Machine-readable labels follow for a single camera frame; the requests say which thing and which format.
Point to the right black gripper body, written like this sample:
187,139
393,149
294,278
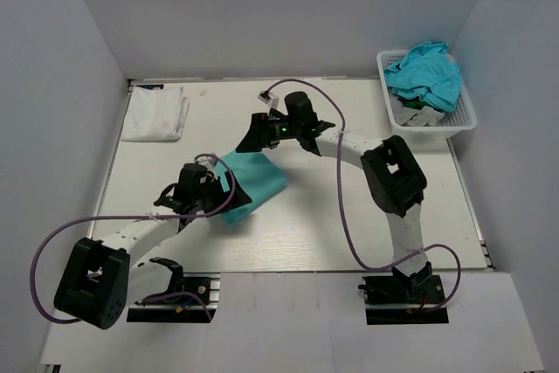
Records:
285,129

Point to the folded white t shirt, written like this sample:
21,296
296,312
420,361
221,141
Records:
155,115

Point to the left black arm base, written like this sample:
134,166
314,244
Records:
193,299

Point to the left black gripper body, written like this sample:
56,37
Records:
208,199

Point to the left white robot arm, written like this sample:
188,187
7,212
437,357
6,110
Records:
103,276

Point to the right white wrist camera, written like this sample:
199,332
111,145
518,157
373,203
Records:
269,98

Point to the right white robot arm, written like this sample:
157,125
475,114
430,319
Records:
395,181

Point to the blue t shirt in basket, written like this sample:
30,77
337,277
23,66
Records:
426,74

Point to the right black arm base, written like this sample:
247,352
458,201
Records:
386,302

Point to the white plastic basket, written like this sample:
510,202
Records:
461,119

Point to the teal green t shirt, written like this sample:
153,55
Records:
259,178

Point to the white grey cloth in basket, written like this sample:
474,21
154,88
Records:
411,117

